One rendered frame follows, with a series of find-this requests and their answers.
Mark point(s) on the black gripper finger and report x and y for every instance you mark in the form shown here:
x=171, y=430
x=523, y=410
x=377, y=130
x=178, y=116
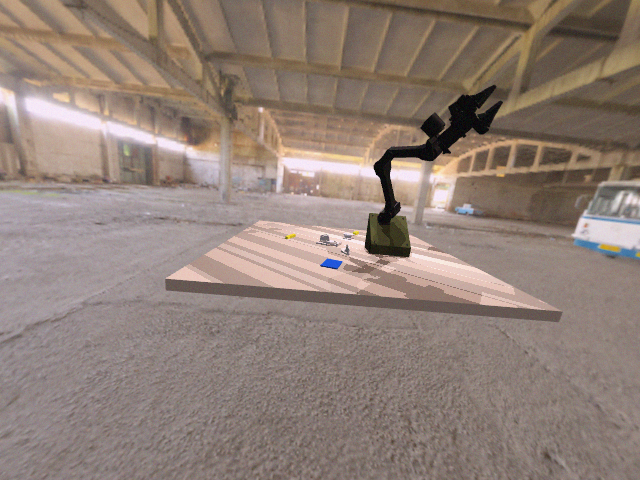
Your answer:
x=482, y=96
x=489, y=115

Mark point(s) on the blue flat rectangular plate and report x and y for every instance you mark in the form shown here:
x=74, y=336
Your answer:
x=330, y=263

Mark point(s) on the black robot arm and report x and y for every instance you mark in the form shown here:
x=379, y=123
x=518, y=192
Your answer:
x=434, y=146

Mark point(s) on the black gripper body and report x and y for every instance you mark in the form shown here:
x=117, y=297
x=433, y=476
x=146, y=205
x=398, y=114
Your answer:
x=468, y=120

